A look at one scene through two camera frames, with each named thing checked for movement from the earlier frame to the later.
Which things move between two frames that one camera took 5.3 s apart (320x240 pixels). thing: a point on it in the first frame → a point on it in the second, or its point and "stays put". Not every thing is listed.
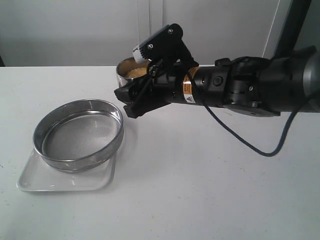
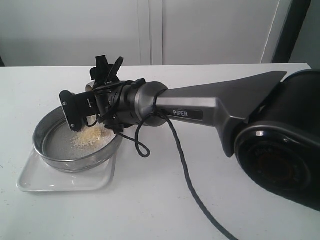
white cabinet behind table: (101, 33) stays put
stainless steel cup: (128, 70) → (91, 119)
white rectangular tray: (36, 176) stays put
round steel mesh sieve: (78, 134) stays put
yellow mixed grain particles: (137, 72) → (90, 136)
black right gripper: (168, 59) → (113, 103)
